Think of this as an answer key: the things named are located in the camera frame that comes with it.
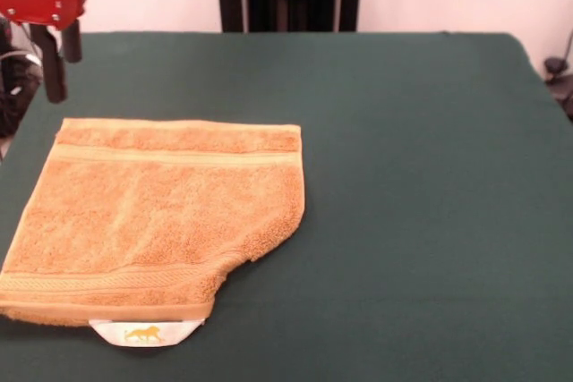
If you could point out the small black adapter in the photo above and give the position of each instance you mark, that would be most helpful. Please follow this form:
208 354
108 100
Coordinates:
554 66

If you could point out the orange terry towel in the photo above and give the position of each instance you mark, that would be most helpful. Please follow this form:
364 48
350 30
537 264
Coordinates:
156 221

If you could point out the dark green table cloth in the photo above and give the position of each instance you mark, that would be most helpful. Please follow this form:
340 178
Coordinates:
447 176

